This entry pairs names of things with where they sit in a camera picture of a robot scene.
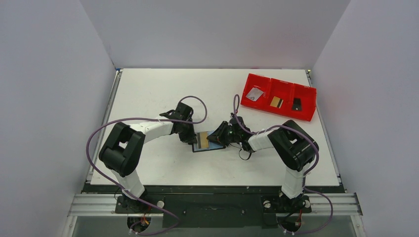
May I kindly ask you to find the gold striped credit card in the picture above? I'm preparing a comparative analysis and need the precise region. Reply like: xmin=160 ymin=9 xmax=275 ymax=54
xmin=197 ymin=131 xmax=209 ymax=150

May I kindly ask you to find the black leather card holder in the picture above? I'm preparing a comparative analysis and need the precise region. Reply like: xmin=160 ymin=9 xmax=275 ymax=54
xmin=192 ymin=130 xmax=226 ymax=153

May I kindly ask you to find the black credit card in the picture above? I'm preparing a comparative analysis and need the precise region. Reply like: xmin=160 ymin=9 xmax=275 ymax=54
xmin=292 ymin=98 xmax=302 ymax=111

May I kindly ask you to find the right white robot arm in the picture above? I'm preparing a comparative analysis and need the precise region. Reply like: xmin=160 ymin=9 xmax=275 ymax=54
xmin=207 ymin=114 xmax=319 ymax=211

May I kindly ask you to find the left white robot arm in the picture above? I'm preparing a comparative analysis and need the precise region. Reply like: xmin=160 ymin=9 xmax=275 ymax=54
xmin=98 ymin=102 xmax=197 ymax=212

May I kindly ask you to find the red plastic divided tray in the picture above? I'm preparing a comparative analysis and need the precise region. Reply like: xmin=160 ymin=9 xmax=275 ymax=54
xmin=240 ymin=74 xmax=317 ymax=121

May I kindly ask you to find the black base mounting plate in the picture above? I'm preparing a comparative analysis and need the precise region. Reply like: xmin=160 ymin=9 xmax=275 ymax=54
xmin=115 ymin=186 xmax=312 ymax=229

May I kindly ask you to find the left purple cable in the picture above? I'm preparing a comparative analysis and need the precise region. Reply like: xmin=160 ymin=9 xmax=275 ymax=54
xmin=86 ymin=95 xmax=208 ymax=200

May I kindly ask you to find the purple cable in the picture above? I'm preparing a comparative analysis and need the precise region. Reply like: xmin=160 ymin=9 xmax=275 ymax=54
xmin=86 ymin=95 xmax=208 ymax=200
xmin=232 ymin=94 xmax=320 ymax=176

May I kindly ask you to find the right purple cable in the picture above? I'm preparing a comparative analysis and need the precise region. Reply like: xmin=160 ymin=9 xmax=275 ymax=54
xmin=232 ymin=94 xmax=320 ymax=176

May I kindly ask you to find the aluminium rail frame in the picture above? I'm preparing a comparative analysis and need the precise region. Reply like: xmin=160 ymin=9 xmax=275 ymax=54
xmin=68 ymin=193 xmax=363 ymax=217

